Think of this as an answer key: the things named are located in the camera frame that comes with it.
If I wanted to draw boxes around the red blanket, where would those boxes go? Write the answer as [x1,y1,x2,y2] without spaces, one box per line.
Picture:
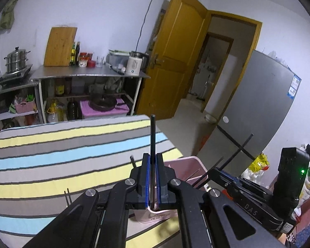
[294,186,310,239]

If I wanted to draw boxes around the green curtain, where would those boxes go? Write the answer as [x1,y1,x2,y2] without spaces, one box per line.
[0,0,20,31]

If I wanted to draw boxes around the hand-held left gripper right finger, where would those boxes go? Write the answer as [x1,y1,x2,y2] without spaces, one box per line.
[155,153,287,248]

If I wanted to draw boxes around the large yellow oil bottle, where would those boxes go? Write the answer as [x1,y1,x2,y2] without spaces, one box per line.
[47,99,65,123]

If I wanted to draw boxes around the dark glass jug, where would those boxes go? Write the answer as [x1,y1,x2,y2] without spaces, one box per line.
[67,98,81,121]

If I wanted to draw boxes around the black frying pan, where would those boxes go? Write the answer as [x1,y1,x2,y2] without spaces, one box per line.
[89,95,126,110]

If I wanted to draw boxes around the grey refrigerator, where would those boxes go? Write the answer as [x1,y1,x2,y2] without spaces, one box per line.
[196,50,302,161]

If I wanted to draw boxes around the clear plastic storage box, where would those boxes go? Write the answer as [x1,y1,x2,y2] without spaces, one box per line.
[106,49,131,73]

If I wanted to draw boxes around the tall steel kitchen table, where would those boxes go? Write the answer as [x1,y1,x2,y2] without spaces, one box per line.
[30,65,151,124]

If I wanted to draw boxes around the thin dark metal chopstick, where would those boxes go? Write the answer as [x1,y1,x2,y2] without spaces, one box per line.
[204,156,224,175]

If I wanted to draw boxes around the yellow door frame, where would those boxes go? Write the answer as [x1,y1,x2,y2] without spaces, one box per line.
[200,10,263,114]

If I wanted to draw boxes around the pink plastic utensil holder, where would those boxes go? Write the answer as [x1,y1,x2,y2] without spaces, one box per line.
[133,156,209,224]

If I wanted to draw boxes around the yellow plastic bag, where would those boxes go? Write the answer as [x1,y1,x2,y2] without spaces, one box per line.
[250,153,271,174]

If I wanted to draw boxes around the pink woven basket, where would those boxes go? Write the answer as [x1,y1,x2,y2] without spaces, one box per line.
[14,102,38,114]

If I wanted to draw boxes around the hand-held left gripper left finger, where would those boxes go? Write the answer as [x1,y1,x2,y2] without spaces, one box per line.
[23,153,151,248]

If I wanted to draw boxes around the purple storage box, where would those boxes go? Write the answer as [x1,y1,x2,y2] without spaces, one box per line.
[80,98,130,119]

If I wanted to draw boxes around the yellow wooden door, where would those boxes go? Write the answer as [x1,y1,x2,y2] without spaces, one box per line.
[144,0,212,121]

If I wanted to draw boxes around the white electric kettle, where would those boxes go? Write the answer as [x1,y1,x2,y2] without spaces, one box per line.
[125,51,150,77]

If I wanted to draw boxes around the wooden cutting board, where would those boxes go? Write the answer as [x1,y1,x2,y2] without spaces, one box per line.
[43,25,78,67]

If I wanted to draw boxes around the steel steamer pot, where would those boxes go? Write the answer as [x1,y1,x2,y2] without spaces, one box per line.
[4,46,31,73]

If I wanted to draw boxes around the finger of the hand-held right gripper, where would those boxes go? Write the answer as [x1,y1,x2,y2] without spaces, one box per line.
[218,167,248,184]
[209,168,238,193]

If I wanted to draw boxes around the black induction cooker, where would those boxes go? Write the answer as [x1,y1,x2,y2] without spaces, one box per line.
[0,64,33,86]

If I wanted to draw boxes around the black wall cable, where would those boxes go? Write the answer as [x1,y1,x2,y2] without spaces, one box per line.
[135,0,161,52]

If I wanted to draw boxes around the striped tablecloth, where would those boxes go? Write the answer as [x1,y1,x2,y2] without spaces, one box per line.
[0,114,184,248]

